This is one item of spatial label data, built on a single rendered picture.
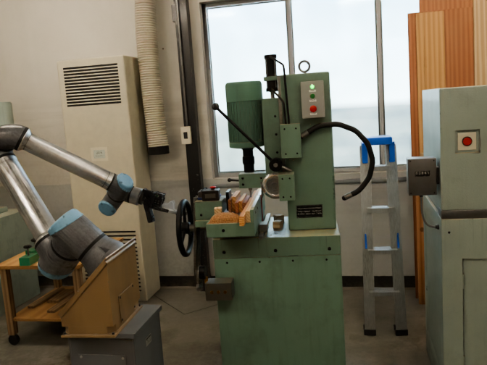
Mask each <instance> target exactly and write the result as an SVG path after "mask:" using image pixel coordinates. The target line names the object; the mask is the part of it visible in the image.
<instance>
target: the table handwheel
mask: <svg viewBox="0 0 487 365"><path fill-rule="evenodd" d="M186 211H187V215H188V222H187V221H186ZM182 215H183V222H182ZM200 231H207V229H206V227H200ZM186 234H188V246H187V249H186V250H185V248H184V245H183V242H184V238H185V236H186ZM176 237H177V242H178V248H179V251H180V253H181V255H182V256H183V257H188V256H190V254H191V252H192V248H193V213H192V209H191V205H190V203H189V202H188V200H186V199H182V200H181V201H180V203H179V204H178V209H177V214H176Z"/></svg>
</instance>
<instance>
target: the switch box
mask: <svg viewBox="0 0 487 365"><path fill-rule="evenodd" d="M311 85H314V86H315V87H314V89H311V88H310V86H311ZM309 90H316V92H309ZM311 93H314V94H315V98H314V99H316V101H311V102H309V100H312V98H310V94H311ZM313 105H314V106H316V107H317V110H316V112H311V111H310V107H311V106H313ZM301 110H302V118H303V119H306V118H317V117H325V99H324V83H323V80H316V81H307V82H301ZM310 113H317V114H316V115H310Z"/></svg>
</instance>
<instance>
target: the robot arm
mask: <svg viewBox="0 0 487 365"><path fill-rule="evenodd" d="M13 150H16V151H20V150H24V151H27V152H28V153H30V154H33V155H35V156H37V157H39V158H41V159H43V160H45V161H48V162H50V163H52V164H54V165H56V166H58V167H60V168H62V169H65V170H67V171H68V172H71V173H73V174H74V175H77V176H79V177H82V178H83V179H85V180H87V181H89V182H92V183H94V184H96V185H98V186H100V187H102V188H104V189H105V190H107V193H106V195H105V196H104V197H103V199H102V200H101V201H100V202H99V205H98V208H99V211H100V212H101V213H102V214H104V215H106V216H112V215H113V214H115V213H116V211H117V210H118V209H119V207H120V206H121V204H122V203H123V201H124V202H127V203H130V204H134V205H136V206H137V205H139V204H140V205H142V204H143V207H144V209H145V212H146V218H147V221H148V223H152V222H154V221H155V218H154V214H153V211H152V209H154V210H158V211H163V212H167V213H171V214H177V210H176V209H175V201H174V200H171V201H170V202H169V203H164V201H165V195H166V193H162V192H159V191H151V190H147V188H144V189H141V188H137V187H134V186H133V180H132V178H131V177H130V176H129V175H127V174H124V173H120V174H118V175H117V174H115V173H113V172H110V171H108V170H106V169H104V168H102V167H100V166H98V165H96V164H94V163H92V162H90V161H88V160H86V159H83V158H81V157H79V156H77V155H75V154H73V153H71V152H69V151H67V150H65V149H63V148H61V147H59V146H57V145H55V144H53V143H50V142H48V141H47V140H44V139H43V138H40V137H38V136H37V135H34V134H32V132H31V131H30V128H28V127H26V126H23V125H18V124H8V125H2V126H0V181H1V183H2V185H3V186H4V188H5V190H6V191H7V193H8V194H9V197H10V198H11V199H12V201H13V203H14V205H15V206H16V208H17V210H18V211H19V213H20V215H21V217H22V218H23V220H24V221H25V223H26V225H27V226H28V229H29V230H30V232H31V233H32V235H33V237H34V238H35V240H36V243H35V245H34V248H35V250H36V251H37V253H38V255H39V256H40V258H39V259H38V269H39V271H40V272H41V274H42V275H44V276H45V277H48V278H49V279H53V280H61V279H64V278H66V277H68V276H69V275H70V274H71V273H72V272H73V271H74V269H75V267H76V266H77V265H78V263H79V262H81V263H82V265H83V266H84V268H85V270H86V272H87V274H88V276H89V277H90V276H91V274H92V273H93V272H94V271H95V269H96V268H97V267H98V266H99V265H100V263H101V262H103V260H104V259H105V258H106V257H107V256H108V255H110V254H111V253H113V252H114V251H116V250H117V249H118V248H120V247H121V246H123V245H124V244H123V243H122V242H120V241H118V240H115V239H113V238H110V237H108V236H107V235H106V234H104V233H103V232H102V231H101V230H100V229H99V228H98V227H97V226H96V225H95V224H94V223H93V222H92V221H90V220H89V219H88V218H87V217H86V216H85V215H83V213H81V212H79V211H78V210H77V209H71V210H69V211H68V212H66V213H65V214H63V215H62V216H61V217H60V218H58V220H57V221H55V220H54V218H53V216H52V215H51V214H50V212H49V210H48V209H47V207H46V205H45V204H44V202H43V201H42V199H41V197H40V196H39V194H38V192H37V191H36V189H35V188H34V186H33V184H32V182H31V181H30V179H29V178H28V176H27V175H26V173H25V171H24V169H23V168H22V166H21V165H20V163H19V162H18V160H17V157H16V156H15V154H14V152H13Z"/></svg>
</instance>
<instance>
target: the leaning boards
mask: <svg viewBox="0 0 487 365"><path fill-rule="evenodd" d="M407 27H408V52H409V100H410V125H411V149H412V157H414V156H424V150H423V90H428V89H435V88H453V87H463V86H474V85H487V0H419V12H414V13H407ZM412 197H413V222H414V247H415V295H416V298H419V304H425V257H424V224H423V218H422V214H421V208H420V196H412Z"/></svg>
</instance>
